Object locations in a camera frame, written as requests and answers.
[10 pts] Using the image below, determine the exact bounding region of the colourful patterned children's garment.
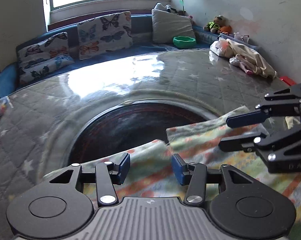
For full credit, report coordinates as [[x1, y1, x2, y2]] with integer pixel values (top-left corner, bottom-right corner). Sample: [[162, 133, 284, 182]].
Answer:
[[43, 105, 301, 230]]

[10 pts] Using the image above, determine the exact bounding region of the pile of cream pink clothes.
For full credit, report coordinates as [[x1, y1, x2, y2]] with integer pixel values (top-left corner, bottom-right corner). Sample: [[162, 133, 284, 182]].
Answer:
[[210, 38, 277, 80]]

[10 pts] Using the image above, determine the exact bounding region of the red plastic object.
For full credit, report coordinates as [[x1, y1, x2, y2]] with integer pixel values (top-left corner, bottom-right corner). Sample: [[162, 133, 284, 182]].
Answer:
[[279, 76, 297, 86]]

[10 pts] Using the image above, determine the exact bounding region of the black round induction cooktop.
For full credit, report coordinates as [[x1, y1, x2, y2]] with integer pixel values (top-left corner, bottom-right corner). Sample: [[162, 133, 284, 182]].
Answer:
[[68, 100, 216, 164]]

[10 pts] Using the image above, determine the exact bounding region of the clear plastic storage bin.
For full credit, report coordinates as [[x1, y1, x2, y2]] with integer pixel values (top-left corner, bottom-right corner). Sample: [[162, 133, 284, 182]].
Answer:
[[218, 33, 260, 52]]

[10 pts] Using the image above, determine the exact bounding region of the teddy bear plush toy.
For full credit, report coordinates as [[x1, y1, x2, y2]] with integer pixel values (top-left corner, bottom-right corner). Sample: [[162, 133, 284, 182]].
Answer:
[[203, 15, 232, 35]]

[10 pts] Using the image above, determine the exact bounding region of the green plastic basin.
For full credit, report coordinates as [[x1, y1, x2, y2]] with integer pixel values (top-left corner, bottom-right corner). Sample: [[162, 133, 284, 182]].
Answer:
[[173, 36, 197, 49]]

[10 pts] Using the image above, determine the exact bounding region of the grey plain cushion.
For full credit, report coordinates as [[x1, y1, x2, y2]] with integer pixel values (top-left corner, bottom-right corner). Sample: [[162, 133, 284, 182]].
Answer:
[[151, 3, 195, 43]]

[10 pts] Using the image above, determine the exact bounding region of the left butterfly print cushion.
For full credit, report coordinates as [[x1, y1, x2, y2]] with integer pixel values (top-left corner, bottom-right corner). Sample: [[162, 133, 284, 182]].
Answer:
[[17, 32, 75, 85]]

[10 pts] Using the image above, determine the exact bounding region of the butterfly print cushion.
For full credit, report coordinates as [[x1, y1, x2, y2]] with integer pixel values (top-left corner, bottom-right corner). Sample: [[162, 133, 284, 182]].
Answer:
[[17, 32, 75, 85], [77, 11, 133, 60]]

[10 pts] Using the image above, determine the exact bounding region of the blue sofa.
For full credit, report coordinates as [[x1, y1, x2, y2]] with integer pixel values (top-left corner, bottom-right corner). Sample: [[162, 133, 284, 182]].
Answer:
[[0, 13, 219, 100]]

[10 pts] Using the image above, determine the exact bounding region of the right butterfly print cushion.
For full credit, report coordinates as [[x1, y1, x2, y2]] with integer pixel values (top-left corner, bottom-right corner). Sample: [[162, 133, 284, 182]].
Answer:
[[77, 11, 133, 60]]

